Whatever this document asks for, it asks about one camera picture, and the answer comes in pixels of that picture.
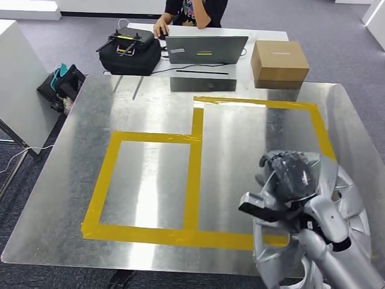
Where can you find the grey plastic wheel hubcap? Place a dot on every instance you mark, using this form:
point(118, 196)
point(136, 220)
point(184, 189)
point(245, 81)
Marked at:
point(355, 207)

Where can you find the person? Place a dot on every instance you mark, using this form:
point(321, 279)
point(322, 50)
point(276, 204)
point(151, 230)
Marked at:
point(195, 10)

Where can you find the grey laptop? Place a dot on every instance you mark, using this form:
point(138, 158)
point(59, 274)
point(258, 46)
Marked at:
point(204, 48)

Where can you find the long white plinth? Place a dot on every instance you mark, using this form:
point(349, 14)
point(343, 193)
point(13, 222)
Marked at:
point(114, 4)

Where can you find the black remote controller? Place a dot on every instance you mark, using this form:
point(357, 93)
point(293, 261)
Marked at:
point(132, 35)

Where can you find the white office desk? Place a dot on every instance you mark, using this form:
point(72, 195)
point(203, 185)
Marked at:
point(264, 35)

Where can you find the white lit plinth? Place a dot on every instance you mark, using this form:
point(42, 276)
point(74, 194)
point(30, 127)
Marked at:
point(376, 20)
point(27, 8)

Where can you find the black carry bag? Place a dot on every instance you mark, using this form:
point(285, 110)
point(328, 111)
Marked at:
point(132, 64)

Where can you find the white partition board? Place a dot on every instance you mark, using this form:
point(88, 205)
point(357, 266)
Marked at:
point(21, 87)

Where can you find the yellow tape bench marking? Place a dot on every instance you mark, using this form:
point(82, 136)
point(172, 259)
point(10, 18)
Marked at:
point(194, 179)

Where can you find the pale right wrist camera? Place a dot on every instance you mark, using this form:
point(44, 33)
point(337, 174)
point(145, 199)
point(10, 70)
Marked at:
point(251, 198)

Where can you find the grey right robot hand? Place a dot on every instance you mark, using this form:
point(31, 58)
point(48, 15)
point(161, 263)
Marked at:
point(288, 175)

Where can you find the black computer mouse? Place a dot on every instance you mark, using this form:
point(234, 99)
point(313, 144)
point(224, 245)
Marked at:
point(163, 35)

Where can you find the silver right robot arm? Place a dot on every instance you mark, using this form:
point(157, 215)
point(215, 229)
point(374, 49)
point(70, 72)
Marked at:
point(328, 215)

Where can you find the stainless steel workbench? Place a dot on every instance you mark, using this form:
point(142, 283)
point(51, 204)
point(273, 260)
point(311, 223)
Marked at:
point(150, 179)

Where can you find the brown cardboard box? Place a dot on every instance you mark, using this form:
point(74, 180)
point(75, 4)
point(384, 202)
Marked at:
point(279, 60)

